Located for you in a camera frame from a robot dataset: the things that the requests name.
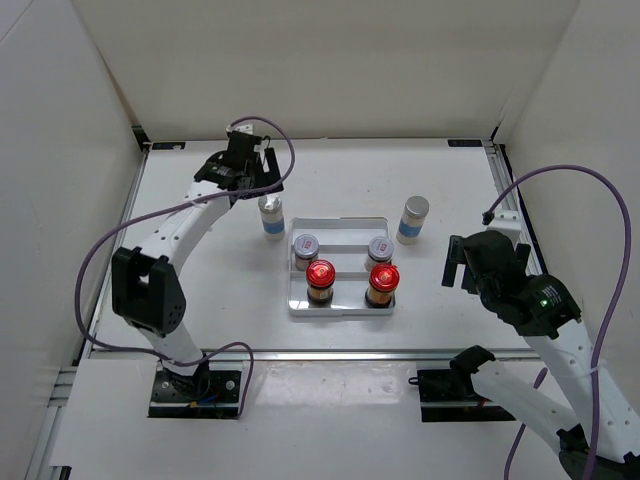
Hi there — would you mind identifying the tall blue-label spice bottle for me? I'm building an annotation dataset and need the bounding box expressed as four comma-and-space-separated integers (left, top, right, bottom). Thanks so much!
396, 195, 430, 245
258, 194, 285, 241

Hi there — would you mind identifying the short silver-lid jar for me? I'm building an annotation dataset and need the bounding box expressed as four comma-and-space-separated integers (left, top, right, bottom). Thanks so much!
365, 236, 394, 271
293, 233, 320, 271

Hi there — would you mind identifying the red-lid chili sauce jar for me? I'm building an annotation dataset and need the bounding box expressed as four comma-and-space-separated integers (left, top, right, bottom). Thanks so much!
365, 263, 400, 308
306, 259, 336, 305

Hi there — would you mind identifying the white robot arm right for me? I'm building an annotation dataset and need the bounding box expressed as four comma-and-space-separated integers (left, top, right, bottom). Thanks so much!
442, 230, 639, 479

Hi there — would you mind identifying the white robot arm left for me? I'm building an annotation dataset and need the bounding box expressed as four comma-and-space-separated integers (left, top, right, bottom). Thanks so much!
111, 131, 283, 400

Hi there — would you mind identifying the black corner label left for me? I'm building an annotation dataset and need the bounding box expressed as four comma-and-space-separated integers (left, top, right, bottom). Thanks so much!
151, 142, 186, 151

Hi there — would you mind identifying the black corner label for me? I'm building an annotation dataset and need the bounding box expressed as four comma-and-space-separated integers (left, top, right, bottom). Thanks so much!
447, 139, 483, 148
151, 142, 186, 151

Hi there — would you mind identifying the white plastic organizer tray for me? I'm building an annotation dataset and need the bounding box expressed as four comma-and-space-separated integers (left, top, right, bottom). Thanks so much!
286, 217, 394, 317

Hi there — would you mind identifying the black corner label right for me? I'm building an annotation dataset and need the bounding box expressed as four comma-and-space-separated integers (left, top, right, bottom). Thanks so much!
447, 139, 483, 148

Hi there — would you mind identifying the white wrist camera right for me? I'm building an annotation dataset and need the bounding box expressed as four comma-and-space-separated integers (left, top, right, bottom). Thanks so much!
486, 210, 522, 243

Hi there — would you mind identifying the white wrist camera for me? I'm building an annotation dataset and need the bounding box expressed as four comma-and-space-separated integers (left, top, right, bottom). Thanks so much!
226, 122, 254, 135
486, 210, 522, 243

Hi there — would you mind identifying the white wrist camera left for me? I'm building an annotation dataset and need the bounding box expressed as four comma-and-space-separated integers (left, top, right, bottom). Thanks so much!
226, 122, 254, 135

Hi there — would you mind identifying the aluminium table edge rail right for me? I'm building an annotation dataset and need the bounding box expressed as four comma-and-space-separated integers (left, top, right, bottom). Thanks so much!
485, 143, 547, 274

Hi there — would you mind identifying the aluminium table edge rail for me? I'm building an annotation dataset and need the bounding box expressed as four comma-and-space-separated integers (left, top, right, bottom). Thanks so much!
86, 348, 539, 362
24, 127, 151, 480
485, 143, 547, 274

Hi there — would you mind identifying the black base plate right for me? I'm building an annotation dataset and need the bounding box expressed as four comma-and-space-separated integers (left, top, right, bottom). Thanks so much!
408, 369, 514, 423

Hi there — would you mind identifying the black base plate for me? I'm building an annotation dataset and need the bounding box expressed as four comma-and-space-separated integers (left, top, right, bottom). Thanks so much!
148, 362, 243, 420
408, 369, 514, 423

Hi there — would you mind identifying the black base plate left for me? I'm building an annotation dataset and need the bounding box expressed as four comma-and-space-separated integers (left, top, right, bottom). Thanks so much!
148, 362, 243, 420

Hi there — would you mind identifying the aluminium table edge rail front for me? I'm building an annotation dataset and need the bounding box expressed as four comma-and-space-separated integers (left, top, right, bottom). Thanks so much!
86, 348, 539, 362

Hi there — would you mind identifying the aluminium table edge rail left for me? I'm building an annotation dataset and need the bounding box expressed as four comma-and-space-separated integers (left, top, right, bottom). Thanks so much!
24, 127, 151, 480

